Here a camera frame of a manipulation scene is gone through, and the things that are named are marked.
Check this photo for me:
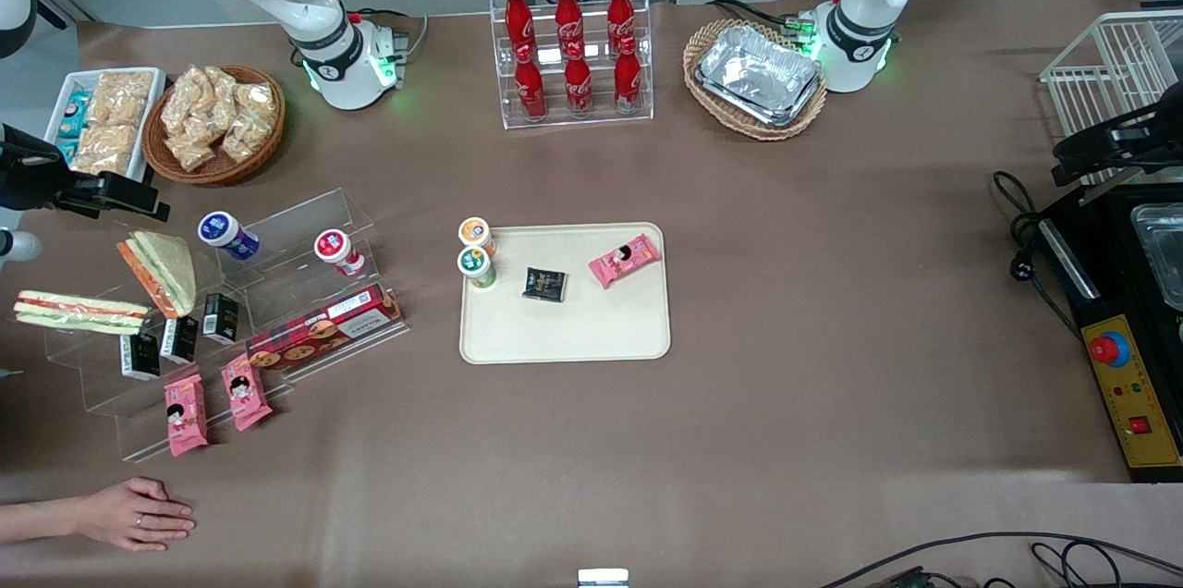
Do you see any cream plastic tray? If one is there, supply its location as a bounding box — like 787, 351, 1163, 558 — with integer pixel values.
460, 223, 671, 364

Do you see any grey arm base cable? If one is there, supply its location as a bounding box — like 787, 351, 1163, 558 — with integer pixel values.
355, 7, 432, 63

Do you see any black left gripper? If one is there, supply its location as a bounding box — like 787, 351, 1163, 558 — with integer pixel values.
1052, 96, 1183, 187

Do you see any person's bare hand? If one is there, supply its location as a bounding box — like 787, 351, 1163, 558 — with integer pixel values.
76, 477, 198, 555

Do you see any metal food container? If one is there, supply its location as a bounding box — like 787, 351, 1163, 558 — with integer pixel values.
1129, 204, 1183, 312

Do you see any dark round wicker basket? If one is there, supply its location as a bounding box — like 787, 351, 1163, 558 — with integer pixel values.
142, 65, 287, 187

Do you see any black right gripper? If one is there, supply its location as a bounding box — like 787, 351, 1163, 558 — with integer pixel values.
0, 124, 170, 221

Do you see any black power cable with plug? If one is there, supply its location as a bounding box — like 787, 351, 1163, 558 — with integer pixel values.
994, 170, 1084, 341

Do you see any pink snack packet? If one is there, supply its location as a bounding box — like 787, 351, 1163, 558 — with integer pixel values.
164, 374, 211, 459
220, 354, 274, 433
589, 234, 664, 290

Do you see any orange-lid cup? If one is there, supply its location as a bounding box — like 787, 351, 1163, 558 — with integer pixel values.
459, 217, 496, 256

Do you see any red cookie box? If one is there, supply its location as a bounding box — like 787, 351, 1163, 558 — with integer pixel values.
245, 283, 405, 374

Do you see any long plastic-wrapped sandwich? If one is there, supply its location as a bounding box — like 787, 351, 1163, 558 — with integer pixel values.
13, 290, 151, 336

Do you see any light oval wicker basket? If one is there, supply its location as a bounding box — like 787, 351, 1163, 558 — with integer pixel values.
683, 19, 829, 142

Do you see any red cola bottle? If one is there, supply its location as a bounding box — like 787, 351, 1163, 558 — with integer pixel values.
504, 0, 538, 53
554, 0, 586, 49
514, 43, 549, 121
613, 36, 644, 115
563, 41, 595, 116
606, 0, 638, 48

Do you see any triangular wrapped sandwich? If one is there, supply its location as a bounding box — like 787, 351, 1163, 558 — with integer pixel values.
116, 230, 198, 320

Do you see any long black cable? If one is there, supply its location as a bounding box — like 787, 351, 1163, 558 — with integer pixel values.
818, 531, 1183, 588

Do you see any aluminium foil tray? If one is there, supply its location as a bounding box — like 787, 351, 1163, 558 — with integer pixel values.
694, 24, 824, 129

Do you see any black tissue pack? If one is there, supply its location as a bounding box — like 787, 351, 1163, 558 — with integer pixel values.
201, 293, 240, 346
161, 315, 200, 364
120, 333, 162, 382
522, 267, 567, 304

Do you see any white rectangular snack tray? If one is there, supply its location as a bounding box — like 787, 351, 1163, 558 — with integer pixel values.
44, 67, 168, 183

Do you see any red-cap white bottle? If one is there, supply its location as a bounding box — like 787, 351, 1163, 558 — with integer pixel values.
313, 228, 367, 279

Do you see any black arm base cable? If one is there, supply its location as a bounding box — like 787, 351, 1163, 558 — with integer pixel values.
707, 0, 820, 44

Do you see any white wire basket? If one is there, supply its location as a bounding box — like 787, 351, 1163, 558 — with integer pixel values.
1040, 10, 1183, 201

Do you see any clear acrylic bottle rack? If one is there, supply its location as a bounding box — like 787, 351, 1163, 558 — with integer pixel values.
490, 0, 655, 131

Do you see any clear bag of crackers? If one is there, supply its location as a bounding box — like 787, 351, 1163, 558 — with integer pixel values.
91, 70, 154, 126
222, 84, 277, 163
169, 133, 220, 172
205, 66, 245, 132
72, 121, 140, 176
162, 68, 213, 140

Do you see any blue-cap white bottle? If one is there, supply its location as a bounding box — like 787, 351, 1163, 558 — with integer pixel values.
198, 211, 261, 262

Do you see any black sealing machine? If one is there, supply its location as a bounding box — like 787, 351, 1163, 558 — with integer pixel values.
1035, 181, 1183, 484

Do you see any person's bare forearm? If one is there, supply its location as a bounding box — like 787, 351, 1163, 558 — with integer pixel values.
0, 501, 84, 545

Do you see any clear acrylic display stand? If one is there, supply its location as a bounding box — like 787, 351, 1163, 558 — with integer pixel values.
42, 189, 409, 463

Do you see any green-lid cup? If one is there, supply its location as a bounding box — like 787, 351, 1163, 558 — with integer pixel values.
457, 246, 498, 291

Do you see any looped black cable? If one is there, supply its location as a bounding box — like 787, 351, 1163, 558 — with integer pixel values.
1030, 540, 1183, 588

